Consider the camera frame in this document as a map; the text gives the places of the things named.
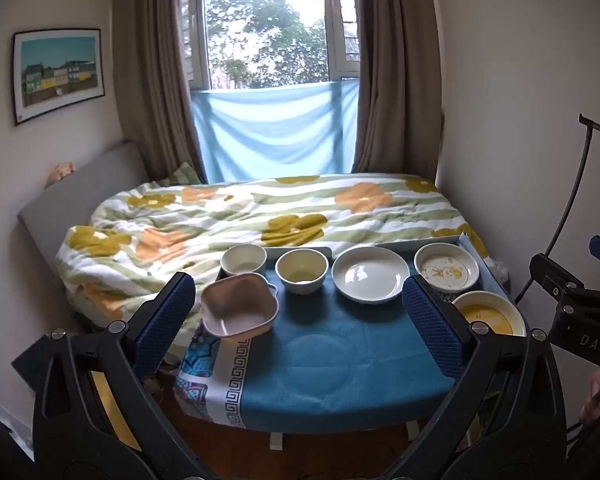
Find person's right hand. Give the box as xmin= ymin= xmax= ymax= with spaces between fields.
xmin=580 ymin=367 xmax=600 ymax=427

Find black curved cable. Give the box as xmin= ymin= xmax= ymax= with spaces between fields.
xmin=516 ymin=114 xmax=600 ymax=307

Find green striped pillow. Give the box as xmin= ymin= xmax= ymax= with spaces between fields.
xmin=152 ymin=161 xmax=201 ymax=188

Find pink square bowl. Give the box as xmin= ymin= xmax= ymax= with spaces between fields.
xmin=200 ymin=273 xmax=281 ymax=338

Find white ribbed bowl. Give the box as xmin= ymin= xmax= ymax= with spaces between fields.
xmin=220 ymin=244 xmax=268 ymax=278

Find cartoon print plate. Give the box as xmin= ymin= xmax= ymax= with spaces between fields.
xmin=413 ymin=242 xmax=480 ymax=295

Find light blue window cloth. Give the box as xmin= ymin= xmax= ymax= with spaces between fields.
xmin=191 ymin=79 xmax=361 ymax=184

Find framed house picture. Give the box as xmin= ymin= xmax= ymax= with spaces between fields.
xmin=12 ymin=28 xmax=106 ymax=127

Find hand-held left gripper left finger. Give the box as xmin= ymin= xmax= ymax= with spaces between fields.
xmin=32 ymin=272 xmax=196 ymax=461

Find blue patterned tablecloth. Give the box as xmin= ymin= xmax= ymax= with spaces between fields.
xmin=173 ymin=245 xmax=511 ymax=434

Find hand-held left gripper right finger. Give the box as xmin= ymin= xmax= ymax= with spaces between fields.
xmin=401 ymin=275 xmax=566 ymax=461

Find floral striped blanket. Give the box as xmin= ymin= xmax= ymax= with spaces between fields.
xmin=55 ymin=173 xmax=489 ymax=346

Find grey headboard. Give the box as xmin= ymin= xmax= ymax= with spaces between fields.
xmin=18 ymin=140 xmax=151 ymax=311

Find window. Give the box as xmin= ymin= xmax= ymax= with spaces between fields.
xmin=179 ymin=0 xmax=361 ymax=92

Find brown curtain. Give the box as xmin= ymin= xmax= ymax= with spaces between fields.
xmin=351 ymin=0 xmax=441 ymax=179
xmin=111 ymin=0 xmax=209 ymax=186

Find small plush toy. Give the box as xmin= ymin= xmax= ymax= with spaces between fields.
xmin=46 ymin=161 xmax=76 ymax=188

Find cream round bowl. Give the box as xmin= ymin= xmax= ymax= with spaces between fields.
xmin=275 ymin=249 xmax=329 ymax=296

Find white plate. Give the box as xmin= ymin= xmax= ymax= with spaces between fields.
xmin=331 ymin=245 xmax=411 ymax=305

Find yellow bowl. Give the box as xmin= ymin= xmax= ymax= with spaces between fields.
xmin=451 ymin=290 xmax=527 ymax=339

